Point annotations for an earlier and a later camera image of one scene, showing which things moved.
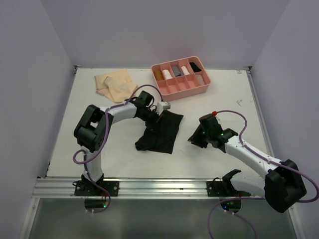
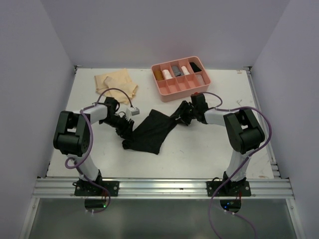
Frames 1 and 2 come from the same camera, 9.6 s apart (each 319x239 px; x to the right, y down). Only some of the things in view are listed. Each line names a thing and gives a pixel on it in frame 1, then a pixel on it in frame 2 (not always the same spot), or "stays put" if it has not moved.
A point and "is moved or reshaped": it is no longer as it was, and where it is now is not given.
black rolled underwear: x=195 y=67 stays put
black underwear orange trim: x=163 y=139 is moved or reshaped
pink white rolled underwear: x=185 y=70 stays put
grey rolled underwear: x=176 y=71 stays put
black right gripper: x=195 y=138 to x=183 y=118
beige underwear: x=116 y=85 stays put
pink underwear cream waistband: x=200 y=79 stays put
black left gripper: x=152 y=124 to x=125 y=131
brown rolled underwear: x=158 y=75 stays put
